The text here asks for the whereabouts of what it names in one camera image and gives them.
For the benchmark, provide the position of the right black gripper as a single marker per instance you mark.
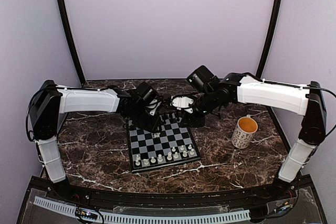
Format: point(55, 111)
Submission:
point(193, 121)

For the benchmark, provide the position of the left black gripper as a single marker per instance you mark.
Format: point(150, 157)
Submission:
point(152, 127)

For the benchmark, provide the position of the black grey chessboard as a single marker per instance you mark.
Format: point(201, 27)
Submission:
point(142, 145)

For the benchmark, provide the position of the white chess pawn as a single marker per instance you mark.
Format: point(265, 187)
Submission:
point(152, 159)

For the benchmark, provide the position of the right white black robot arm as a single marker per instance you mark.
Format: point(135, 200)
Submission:
point(302, 99)

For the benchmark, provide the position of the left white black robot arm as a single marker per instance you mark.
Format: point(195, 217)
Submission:
point(52, 105)

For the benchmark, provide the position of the white patterned mug yellow inside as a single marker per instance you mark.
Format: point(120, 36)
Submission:
point(244, 132)

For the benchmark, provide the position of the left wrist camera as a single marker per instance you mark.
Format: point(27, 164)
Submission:
point(153, 106)

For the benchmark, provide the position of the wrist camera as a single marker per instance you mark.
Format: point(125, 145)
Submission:
point(182, 103)
point(153, 106)

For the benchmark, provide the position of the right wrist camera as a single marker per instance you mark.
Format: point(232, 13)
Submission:
point(182, 103)

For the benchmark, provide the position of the black front rail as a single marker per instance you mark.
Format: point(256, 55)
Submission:
point(242, 198)

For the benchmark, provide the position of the white slotted cable duct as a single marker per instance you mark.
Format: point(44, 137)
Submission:
point(127, 215)

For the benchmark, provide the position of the left black frame post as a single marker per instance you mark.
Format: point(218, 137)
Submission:
point(70, 41)

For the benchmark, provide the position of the black frame post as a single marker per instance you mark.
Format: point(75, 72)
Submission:
point(269, 37)
point(70, 41)

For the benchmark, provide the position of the right black frame post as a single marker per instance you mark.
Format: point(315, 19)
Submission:
point(269, 37)

